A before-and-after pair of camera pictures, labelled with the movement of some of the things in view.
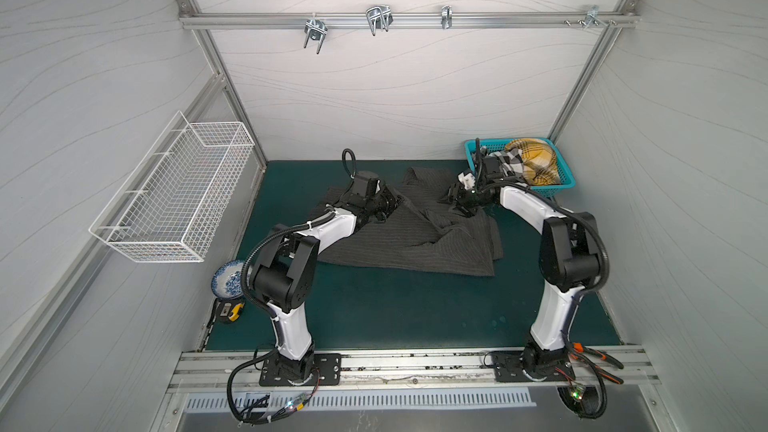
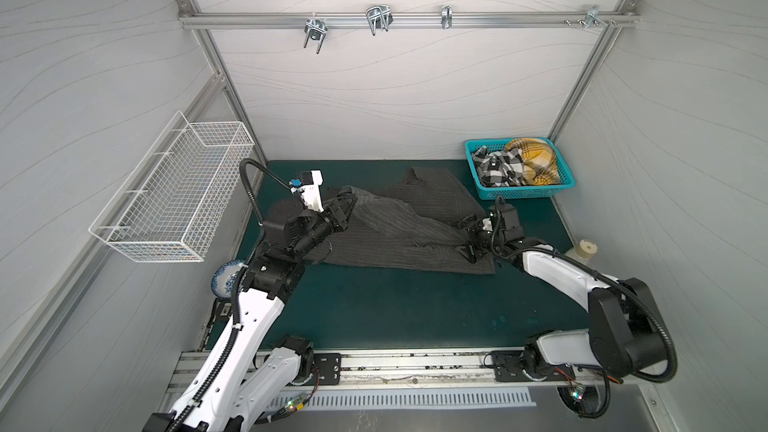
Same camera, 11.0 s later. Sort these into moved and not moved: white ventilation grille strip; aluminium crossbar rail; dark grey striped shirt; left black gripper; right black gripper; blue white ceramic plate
Moved: right black gripper; left black gripper
Not moved: white ventilation grille strip; dark grey striped shirt; aluminium crossbar rail; blue white ceramic plate
